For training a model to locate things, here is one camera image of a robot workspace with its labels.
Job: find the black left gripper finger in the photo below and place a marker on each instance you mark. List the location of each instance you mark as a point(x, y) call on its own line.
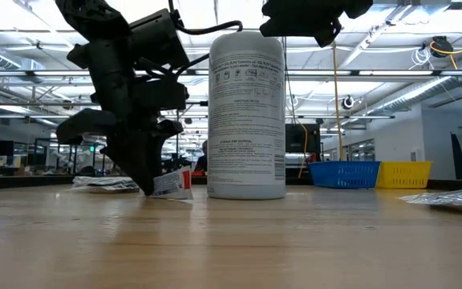
point(167, 127)
point(126, 156)

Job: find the white toothpaste tube red end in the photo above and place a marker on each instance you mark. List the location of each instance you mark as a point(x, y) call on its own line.
point(173, 184)

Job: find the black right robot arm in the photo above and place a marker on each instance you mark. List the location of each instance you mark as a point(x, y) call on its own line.
point(359, 7)

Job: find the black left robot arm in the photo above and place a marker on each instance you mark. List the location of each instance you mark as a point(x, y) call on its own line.
point(90, 18)

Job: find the person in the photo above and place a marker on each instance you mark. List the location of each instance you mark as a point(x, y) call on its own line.
point(202, 158)

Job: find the red small bin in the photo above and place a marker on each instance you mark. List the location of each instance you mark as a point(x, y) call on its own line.
point(198, 174)

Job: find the white disinfecting wipes canister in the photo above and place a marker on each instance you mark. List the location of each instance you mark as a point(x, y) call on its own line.
point(247, 120)

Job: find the blue plastic basket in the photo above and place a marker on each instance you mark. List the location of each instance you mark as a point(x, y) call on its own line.
point(345, 174)

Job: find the yellow plastic basket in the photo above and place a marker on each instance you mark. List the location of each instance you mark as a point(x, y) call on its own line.
point(405, 174)

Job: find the black leaning panel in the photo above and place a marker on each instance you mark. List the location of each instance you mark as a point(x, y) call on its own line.
point(459, 160)

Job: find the black workstation frame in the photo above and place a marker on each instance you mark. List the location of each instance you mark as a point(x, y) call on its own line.
point(177, 144)

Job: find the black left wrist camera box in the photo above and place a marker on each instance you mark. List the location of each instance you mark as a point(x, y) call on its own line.
point(156, 38)

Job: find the black framed glass enclosure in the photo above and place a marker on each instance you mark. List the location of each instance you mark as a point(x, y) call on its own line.
point(42, 139)

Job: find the black aluminium table frame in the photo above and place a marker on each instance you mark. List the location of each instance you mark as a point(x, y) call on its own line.
point(14, 182)

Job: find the black wall monitor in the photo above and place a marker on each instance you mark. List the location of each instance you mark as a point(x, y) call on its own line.
point(303, 138)

